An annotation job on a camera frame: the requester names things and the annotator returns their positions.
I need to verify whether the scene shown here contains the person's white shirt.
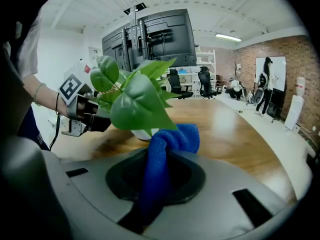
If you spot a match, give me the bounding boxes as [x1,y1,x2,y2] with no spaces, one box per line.
[16,8,43,80]

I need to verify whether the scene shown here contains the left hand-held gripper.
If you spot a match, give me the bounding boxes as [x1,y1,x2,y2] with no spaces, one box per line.
[57,73,112,138]

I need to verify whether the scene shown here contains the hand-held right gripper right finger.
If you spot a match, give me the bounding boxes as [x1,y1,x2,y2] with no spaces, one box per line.
[163,150,207,206]

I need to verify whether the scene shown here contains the black office chair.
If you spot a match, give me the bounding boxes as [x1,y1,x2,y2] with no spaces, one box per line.
[166,68,195,100]
[197,66,223,100]

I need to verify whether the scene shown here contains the green bead bracelet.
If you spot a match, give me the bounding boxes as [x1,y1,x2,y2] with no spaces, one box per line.
[32,82,48,107]

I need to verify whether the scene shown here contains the person's left forearm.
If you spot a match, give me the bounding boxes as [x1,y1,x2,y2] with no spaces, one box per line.
[21,73,69,118]

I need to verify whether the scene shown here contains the metal display mount pole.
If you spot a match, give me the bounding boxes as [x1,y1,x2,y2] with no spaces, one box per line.
[129,5,139,50]

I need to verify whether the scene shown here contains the whiteboard on stand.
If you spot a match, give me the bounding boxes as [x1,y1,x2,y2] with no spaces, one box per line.
[255,55,287,123]

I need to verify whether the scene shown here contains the large black display screen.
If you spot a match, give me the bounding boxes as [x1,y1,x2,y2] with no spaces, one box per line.
[101,26,132,73]
[136,8,198,69]

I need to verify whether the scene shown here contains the white flower pot green plant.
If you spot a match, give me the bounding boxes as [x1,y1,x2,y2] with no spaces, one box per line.
[89,55,182,142]

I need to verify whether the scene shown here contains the white shelf rack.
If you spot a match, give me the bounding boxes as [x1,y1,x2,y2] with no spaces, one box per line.
[195,49,217,95]

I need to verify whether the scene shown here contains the ceiling tube light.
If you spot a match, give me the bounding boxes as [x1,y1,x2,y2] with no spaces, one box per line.
[215,32,243,43]

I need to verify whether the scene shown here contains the blue cloth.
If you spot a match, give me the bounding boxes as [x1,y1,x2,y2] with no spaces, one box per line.
[138,123,201,228]

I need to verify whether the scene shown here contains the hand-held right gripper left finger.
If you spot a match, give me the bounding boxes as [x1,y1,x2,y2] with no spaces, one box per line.
[105,148,149,202]

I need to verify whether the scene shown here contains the person's dark trousers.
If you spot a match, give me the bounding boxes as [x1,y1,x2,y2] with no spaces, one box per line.
[16,105,50,152]

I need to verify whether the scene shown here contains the black cable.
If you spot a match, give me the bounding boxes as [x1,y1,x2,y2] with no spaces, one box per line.
[48,113,62,152]

